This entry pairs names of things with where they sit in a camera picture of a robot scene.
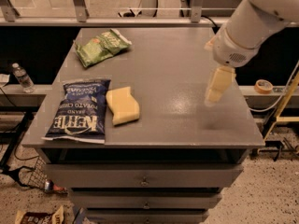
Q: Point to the clear plastic water bottle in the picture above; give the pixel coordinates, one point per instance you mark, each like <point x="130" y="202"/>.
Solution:
<point x="23" y="78"/>

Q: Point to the grey drawer cabinet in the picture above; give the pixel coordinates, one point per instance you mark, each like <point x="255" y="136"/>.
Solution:
<point x="188" y="151"/>

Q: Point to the top drawer knob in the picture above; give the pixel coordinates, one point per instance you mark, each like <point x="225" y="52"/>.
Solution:
<point x="144" y="182"/>

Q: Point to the green chip bag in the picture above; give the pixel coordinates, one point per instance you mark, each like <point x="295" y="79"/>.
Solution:
<point x="102" y="47"/>

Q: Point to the middle drawer knob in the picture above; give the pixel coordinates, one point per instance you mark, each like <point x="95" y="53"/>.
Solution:
<point x="146" y="206"/>

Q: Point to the roll of tan tape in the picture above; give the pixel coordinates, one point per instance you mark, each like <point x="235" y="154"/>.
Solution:
<point x="263" y="86"/>

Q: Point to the blue Kettle chip bag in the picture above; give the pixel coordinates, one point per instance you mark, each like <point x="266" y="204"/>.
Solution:
<point x="81" y="114"/>

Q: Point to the black wire basket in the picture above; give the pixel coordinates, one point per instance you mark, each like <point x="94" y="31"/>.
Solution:
<point x="28" y="177"/>

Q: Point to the drawer knob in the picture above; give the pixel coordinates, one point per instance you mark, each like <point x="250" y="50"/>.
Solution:
<point x="144" y="182"/>
<point x="146" y="206"/>

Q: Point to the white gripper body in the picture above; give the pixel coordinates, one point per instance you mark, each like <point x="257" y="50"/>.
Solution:
<point x="229" y="51"/>

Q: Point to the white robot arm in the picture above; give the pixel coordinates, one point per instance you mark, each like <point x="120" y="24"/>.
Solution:
<point x="266" y="17"/>

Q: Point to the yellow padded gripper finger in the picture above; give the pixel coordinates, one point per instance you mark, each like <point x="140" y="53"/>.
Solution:
<point x="221" y="79"/>

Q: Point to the yellow sponge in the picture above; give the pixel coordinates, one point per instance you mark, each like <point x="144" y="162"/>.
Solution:
<point x="123" y="105"/>

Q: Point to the brown snack bag on floor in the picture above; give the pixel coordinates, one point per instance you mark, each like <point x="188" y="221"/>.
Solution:
<point x="40" y="218"/>

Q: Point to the yellow metal stand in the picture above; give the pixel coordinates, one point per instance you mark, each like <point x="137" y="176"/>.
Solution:
<point x="276" y="118"/>

